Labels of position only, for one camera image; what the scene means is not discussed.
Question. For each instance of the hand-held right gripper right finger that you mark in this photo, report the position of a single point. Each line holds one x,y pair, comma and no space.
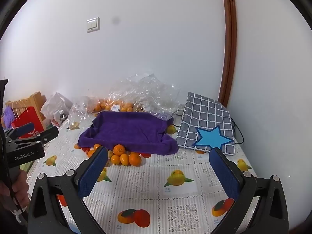
224,175

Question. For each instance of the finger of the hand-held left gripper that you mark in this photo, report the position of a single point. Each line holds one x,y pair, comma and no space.
48,134
24,129

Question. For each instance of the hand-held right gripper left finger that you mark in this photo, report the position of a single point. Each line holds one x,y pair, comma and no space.
93,173

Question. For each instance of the purple towel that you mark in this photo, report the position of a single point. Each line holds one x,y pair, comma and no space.
126,131

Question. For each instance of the person's left hand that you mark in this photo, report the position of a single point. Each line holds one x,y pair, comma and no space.
22,190

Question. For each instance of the red paper bag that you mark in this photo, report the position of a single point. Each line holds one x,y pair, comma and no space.
30,121

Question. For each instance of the purple fluffy toy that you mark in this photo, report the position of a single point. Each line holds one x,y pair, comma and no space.
8,117

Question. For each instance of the dark drink bottle white cap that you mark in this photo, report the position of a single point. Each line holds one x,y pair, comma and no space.
62,117

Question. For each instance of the wooden box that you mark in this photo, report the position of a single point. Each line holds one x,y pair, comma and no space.
36,100

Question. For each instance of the grey checked cushion blue star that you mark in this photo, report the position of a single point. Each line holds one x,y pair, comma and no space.
204,117

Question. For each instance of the heap of small bagged oranges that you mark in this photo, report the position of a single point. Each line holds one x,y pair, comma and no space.
104,106

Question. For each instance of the white label sticker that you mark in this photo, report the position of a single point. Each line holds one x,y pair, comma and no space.
115,107

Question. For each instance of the clear plastic bag white label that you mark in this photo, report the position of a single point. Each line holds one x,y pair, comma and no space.
151,95

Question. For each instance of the white light switch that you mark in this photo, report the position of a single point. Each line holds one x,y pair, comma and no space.
92,24

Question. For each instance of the brown wooden door frame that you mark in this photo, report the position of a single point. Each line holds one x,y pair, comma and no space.
229,41

